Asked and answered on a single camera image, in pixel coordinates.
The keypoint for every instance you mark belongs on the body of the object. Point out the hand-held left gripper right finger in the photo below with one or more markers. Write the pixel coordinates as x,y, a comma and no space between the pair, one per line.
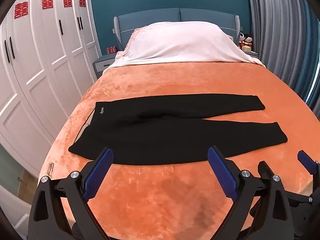
223,177

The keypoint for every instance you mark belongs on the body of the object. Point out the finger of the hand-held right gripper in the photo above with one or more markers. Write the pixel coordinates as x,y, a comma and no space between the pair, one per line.
307,161
265,168

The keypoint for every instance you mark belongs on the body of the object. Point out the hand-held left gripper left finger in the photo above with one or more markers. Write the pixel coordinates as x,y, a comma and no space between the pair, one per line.
97,177

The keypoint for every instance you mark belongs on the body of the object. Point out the black pants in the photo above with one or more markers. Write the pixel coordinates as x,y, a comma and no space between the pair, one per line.
162,135

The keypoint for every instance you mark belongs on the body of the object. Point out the orange plush blanket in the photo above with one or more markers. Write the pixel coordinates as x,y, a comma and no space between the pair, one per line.
175,80

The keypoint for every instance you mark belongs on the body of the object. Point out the blue-grey nightstand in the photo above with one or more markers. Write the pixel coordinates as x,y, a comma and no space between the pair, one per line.
102,63
253,54

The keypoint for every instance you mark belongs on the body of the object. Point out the red boxes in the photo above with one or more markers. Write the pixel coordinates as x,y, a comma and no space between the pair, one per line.
111,50

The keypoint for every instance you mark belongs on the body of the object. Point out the pair of dolls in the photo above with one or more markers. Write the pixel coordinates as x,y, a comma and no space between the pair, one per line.
242,40

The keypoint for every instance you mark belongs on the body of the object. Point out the white wardrobe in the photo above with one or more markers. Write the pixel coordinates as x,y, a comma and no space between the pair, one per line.
50,55

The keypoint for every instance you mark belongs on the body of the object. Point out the blue-grey curtain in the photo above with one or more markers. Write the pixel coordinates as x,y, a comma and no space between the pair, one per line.
280,30

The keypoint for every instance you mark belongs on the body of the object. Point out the pink lace sheet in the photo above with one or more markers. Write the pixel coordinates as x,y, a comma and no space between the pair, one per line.
130,45

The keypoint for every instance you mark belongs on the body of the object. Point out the blue padded headboard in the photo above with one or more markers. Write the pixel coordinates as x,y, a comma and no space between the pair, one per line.
150,17

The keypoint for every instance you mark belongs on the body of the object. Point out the red paper wardrobe sticker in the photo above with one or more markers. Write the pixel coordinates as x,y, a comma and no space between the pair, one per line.
21,10
82,2
47,3
67,2

